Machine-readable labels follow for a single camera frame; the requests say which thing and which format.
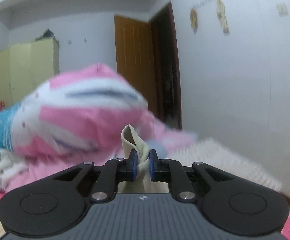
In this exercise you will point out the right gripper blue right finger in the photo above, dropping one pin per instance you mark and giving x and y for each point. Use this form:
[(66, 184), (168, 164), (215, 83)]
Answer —
[(177, 177)]

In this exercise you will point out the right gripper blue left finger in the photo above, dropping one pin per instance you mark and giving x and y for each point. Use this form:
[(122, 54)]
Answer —
[(108, 177)]

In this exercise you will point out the yellow-green wardrobe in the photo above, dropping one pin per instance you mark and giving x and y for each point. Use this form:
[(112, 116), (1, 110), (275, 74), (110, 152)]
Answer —
[(23, 67)]

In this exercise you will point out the light pink quilt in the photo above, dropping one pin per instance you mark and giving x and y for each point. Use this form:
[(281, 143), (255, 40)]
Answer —
[(99, 132)]

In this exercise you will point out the beige zip hoodie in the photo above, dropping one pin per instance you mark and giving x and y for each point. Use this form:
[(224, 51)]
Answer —
[(41, 167)]

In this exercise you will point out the crumpled white cloth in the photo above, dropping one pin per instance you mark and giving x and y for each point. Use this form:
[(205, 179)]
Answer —
[(10, 166)]

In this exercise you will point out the brown wooden door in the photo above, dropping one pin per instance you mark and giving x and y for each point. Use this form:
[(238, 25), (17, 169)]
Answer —
[(147, 56)]

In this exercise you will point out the large pink blue cartoon pillow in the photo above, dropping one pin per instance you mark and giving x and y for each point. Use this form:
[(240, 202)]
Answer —
[(78, 93)]

